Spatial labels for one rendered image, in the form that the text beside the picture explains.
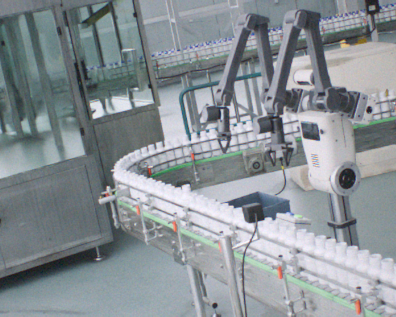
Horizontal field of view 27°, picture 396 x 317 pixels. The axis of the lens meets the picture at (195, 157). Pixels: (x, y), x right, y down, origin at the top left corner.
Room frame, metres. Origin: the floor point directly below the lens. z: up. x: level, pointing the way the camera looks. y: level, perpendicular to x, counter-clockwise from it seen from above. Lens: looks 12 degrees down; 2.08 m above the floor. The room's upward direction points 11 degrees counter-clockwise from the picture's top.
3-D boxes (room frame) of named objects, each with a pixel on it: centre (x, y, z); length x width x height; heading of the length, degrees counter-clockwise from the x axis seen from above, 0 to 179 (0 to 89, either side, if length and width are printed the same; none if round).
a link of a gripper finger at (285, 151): (3.30, -0.36, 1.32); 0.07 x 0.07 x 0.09; 53
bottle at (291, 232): (2.81, -0.28, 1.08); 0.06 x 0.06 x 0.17
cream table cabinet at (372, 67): (7.76, -1.45, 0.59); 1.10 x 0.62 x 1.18; 96
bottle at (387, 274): (2.32, -0.50, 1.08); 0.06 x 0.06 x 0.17
